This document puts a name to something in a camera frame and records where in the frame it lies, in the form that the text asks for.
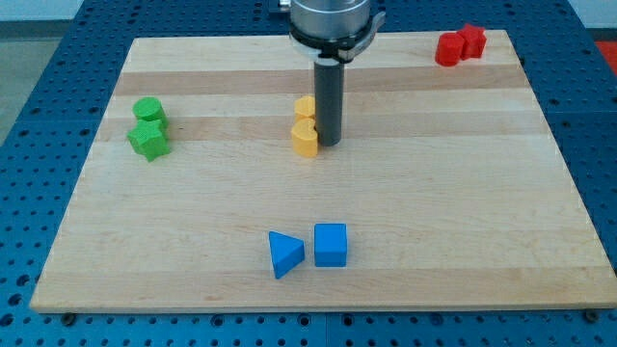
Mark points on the yellow heart block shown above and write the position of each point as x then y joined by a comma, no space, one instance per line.
304,138

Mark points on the green star block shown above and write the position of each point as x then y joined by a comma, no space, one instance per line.
149,139

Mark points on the wooden board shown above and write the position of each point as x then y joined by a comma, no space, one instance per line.
451,185

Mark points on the yellow pentagon block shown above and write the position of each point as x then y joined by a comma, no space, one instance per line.
304,108

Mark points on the red star block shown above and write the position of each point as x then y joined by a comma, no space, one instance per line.
474,41

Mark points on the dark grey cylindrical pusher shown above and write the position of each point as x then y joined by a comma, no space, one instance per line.
328,93

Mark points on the blue triangle block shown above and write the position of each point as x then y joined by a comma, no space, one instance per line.
286,253

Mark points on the green cylinder block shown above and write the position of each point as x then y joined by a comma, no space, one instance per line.
150,108

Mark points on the blue cube block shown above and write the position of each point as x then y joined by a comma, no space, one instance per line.
330,245

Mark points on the red cylinder block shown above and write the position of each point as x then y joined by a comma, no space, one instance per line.
449,49

